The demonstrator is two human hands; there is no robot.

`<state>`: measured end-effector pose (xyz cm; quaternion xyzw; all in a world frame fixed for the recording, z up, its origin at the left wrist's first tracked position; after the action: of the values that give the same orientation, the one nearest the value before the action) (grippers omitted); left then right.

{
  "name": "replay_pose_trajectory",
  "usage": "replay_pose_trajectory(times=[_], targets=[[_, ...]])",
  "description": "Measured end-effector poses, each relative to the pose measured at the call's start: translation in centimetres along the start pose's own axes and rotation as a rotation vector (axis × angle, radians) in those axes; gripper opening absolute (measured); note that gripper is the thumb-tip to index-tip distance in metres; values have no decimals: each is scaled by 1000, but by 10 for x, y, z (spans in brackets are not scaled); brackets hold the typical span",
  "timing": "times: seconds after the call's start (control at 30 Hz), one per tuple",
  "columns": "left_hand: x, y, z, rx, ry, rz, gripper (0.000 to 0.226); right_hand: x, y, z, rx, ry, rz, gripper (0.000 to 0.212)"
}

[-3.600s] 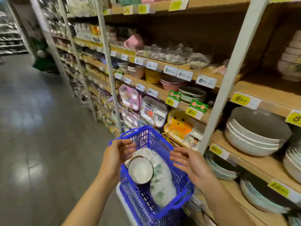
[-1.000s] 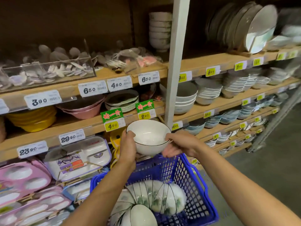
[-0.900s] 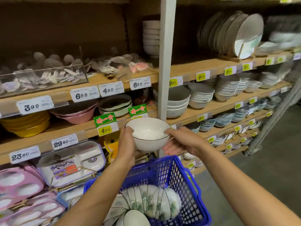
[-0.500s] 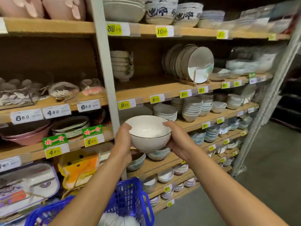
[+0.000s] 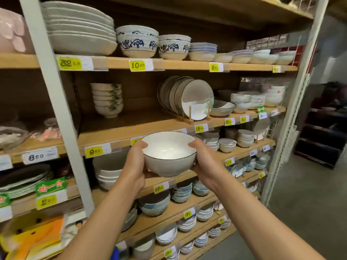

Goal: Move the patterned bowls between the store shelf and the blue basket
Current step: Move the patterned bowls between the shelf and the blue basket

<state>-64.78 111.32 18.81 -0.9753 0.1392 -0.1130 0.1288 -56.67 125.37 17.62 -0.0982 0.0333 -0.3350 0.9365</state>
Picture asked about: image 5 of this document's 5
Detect person's left forearm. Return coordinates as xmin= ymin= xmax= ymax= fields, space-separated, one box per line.
xmin=55 ymin=184 xmax=147 ymax=260

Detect dark display rack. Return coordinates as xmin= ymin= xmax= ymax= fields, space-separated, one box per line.
xmin=294 ymin=81 xmax=347 ymax=170

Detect row of black-rimmed floral plates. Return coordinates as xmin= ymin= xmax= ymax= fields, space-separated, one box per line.
xmin=157 ymin=75 xmax=215 ymax=121

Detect person's right forearm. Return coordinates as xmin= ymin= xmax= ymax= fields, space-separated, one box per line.
xmin=214 ymin=175 xmax=326 ymax=260

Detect wooden plate rack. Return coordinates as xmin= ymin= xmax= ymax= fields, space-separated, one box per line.
xmin=164 ymin=105 xmax=212 ymax=125

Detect stack of large white dishes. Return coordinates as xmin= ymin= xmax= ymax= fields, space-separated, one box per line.
xmin=40 ymin=0 xmax=119 ymax=56

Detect white price tag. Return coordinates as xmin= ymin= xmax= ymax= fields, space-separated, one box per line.
xmin=22 ymin=146 xmax=59 ymax=165
xmin=0 ymin=154 xmax=13 ymax=171

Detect medium floral bowls stack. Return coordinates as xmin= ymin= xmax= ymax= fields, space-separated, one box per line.
xmin=141 ymin=131 xmax=197 ymax=178

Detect person's right hand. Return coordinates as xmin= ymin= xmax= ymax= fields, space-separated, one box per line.
xmin=188 ymin=138 xmax=231 ymax=192

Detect row of patterned boxes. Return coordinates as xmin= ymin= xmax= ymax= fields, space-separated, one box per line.
xmin=245 ymin=34 xmax=289 ymax=51

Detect stack of pale green plates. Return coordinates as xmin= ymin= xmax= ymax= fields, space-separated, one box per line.
xmin=0 ymin=164 xmax=54 ymax=199

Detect yellow bear divided plate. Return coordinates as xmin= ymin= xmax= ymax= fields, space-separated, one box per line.
xmin=0 ymin=212 xmax=87 ymax=260

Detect row of blue grey bowls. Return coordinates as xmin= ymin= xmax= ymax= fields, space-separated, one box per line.
xmin=171 ymin=153 xmax=271 ymax=203

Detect blue patterned white bowl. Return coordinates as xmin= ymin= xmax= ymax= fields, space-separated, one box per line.
xmin=158 ymin=40 xmax=191 ymax=61
xmin=116 ymin=34 xmax=159 ymax=59
xmin=158 ymin=34 xmax=192 ymax=42
xmin=116 ymin=25 xmax=159 ymax=38

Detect bundle of pink ceramic spoons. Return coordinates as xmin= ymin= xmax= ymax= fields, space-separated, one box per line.
xmin=30 ymin=117 xmax=62 ymax=141

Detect stack of large white bowls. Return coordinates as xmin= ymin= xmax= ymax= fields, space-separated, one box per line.
xmin=93 ymin=150 xmax=130 ymax=191

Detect person's left hand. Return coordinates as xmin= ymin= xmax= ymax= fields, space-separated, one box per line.
xmin=119 ymin=140 xmax=160 ymax=192

